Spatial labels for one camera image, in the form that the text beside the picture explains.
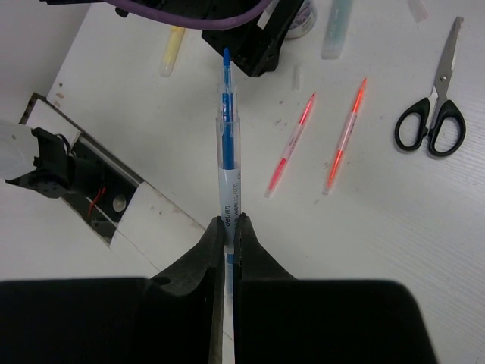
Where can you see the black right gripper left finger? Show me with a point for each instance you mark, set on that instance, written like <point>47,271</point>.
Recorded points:
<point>173,317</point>

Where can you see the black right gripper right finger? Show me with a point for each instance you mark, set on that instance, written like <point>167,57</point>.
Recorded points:
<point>282,319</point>

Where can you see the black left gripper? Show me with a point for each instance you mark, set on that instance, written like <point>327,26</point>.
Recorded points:
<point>234,25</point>

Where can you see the blue highlighter pen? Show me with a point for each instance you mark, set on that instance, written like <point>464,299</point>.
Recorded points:
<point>229,179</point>

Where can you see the red pen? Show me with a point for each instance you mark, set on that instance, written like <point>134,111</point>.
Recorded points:
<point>289,147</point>

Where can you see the orange pen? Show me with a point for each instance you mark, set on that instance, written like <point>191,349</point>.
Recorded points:
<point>344,139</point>

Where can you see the clear pen cap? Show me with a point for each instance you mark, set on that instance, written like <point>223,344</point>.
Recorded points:
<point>417,10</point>
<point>297,78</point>

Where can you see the clear paperclip jar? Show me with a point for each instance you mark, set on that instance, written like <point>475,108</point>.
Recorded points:
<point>303,21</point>

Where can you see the green highlighter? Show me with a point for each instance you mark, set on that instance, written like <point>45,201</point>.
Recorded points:
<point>337,27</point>

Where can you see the yellow highlighter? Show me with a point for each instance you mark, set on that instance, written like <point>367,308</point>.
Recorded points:
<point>171,51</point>

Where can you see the black handled scissors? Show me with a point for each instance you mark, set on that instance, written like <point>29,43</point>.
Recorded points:
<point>434,110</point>

